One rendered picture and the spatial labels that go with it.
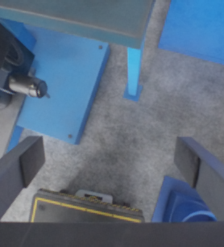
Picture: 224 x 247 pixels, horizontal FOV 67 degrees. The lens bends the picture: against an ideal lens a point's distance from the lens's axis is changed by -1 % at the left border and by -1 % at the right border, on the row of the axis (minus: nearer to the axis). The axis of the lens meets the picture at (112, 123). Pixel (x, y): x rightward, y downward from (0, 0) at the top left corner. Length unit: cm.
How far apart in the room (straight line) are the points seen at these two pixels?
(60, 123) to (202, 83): 115
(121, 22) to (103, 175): 118
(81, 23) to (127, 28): 10
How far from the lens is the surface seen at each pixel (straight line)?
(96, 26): 40
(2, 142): 156
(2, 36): 61
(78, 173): 146
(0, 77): 113
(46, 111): 143
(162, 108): 143
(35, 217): 129
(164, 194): 144
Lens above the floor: 138
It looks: 81 degrees down
